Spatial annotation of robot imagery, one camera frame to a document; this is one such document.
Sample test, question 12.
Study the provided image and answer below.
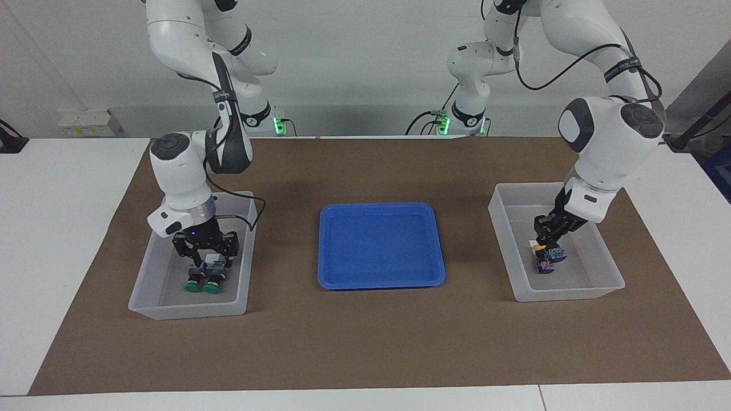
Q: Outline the black desk object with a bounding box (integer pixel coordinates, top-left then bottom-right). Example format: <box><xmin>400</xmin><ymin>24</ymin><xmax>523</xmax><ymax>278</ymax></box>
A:
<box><xmin>0</xmin><ymin>119</ymin><xmax>29</xmax><ymax>154</ymax></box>

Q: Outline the translucent white plastic box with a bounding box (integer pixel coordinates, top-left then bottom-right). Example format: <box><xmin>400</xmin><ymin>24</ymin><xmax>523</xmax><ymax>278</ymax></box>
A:
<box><xmin>128</xmin><ymin>190</ymin><xmax>258</xmax><ymax>320</ymax></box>
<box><xmin>488</xmin><ymin>182</ymin><xmax>626</xmax><ymax>303</ymax></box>

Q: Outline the blue plastic tray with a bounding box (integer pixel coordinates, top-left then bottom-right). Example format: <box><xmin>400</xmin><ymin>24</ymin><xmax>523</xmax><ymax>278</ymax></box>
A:
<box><xmin>318</xmin><ymin>202</ymin><xmax>446</xmax><ymax>291</ymax></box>

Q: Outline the blue crate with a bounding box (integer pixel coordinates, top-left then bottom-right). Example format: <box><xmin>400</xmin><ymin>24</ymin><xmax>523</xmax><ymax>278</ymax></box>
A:
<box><xmin>701</xmin><ymin>153</ymin><xmax>731</xmax><ymax>204</ymax></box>

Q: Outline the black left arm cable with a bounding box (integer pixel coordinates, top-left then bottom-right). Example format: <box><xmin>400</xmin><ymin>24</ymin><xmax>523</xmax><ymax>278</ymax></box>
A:
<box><xmin>511</xmin><ymin>0</ymin><xmax>664</xmax><ymax>115</ymax></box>

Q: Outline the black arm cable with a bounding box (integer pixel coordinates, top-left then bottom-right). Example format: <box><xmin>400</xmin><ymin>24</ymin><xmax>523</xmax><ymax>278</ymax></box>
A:
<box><xmin>177</xmin><ymin>71</ymin><xmax>267</xmax><ymax>232</ymax></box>
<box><xmin>511</xmin><ymin>0</ymin><xmax>664</xmax><ymax>115</ymax></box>

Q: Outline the black base cable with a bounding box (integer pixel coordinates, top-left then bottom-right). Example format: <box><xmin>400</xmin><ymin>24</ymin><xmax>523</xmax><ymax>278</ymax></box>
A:
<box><xmin>404</xmin><ymin>83</ymin><xmax>460</xmax><ymax>136</ymax></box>

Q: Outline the black stand pole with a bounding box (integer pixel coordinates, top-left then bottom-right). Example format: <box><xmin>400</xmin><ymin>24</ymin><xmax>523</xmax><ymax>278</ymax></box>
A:
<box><xmin>665</xmin><ymin>94</ymin><xmax>731</xmax><ymax>152</ymax></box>

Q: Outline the brown table mat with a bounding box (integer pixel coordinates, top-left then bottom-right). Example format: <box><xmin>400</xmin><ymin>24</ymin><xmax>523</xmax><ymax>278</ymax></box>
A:
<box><xmin>29</xmin><ymin>137</ymin><xmax>731</xmax><ymax>396</ymax></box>

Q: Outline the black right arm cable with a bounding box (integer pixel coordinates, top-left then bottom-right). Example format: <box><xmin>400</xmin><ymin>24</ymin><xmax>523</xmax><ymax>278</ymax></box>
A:
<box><xmin>177</xmin><ymin>71</ymin><xmax>267</xmax><ymax>232</ymax></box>

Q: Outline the white boxes stack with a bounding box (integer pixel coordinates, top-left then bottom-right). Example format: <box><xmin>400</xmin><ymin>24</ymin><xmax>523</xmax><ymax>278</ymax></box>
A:
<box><xmin>57</xmin><ymin>110</ymin><xmax>124</xmax><ymax>138</ymax></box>

